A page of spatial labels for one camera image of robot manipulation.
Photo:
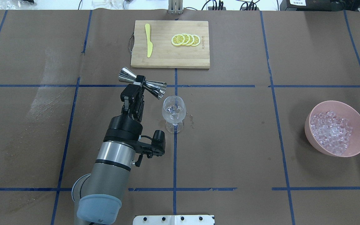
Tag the steel double jigger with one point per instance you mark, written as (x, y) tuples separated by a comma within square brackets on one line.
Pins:
[(157, 89)]

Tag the pile of ice cubes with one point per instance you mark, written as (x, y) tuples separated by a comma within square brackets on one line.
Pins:
[(331, 131)]

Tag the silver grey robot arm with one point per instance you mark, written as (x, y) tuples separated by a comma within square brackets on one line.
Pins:
[(98, 196)]

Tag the pink plastic bowl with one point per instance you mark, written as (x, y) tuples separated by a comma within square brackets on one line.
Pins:
[(343, 110)]

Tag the bamboo cutting board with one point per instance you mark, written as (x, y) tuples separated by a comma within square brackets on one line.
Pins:
[(166, 55)]

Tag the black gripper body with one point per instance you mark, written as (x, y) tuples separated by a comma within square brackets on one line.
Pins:
[(124, 127)]

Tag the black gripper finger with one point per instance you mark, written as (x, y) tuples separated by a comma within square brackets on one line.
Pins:
[(132, 96)]

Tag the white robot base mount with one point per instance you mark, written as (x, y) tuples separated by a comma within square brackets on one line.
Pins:
[(174, 220)]

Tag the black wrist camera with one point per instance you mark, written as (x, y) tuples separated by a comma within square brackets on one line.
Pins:
[(155, 149)]

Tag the yellow plastic knife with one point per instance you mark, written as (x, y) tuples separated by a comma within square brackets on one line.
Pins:
[(148, 40)]

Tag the clear wine glass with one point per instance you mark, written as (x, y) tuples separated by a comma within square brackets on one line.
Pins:
[(174, 113)]

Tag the aluminium frame post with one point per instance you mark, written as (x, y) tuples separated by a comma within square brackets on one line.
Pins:
[(175, 7)]

